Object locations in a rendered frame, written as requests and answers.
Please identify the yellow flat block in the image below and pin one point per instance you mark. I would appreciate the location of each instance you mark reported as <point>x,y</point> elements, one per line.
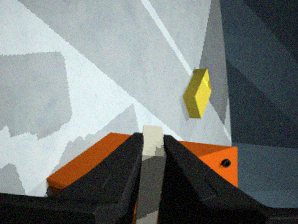
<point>197,93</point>

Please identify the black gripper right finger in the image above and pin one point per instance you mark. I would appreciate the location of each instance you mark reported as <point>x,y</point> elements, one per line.
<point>195,194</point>

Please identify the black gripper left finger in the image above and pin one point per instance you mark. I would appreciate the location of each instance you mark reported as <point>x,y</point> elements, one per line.
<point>107,194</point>

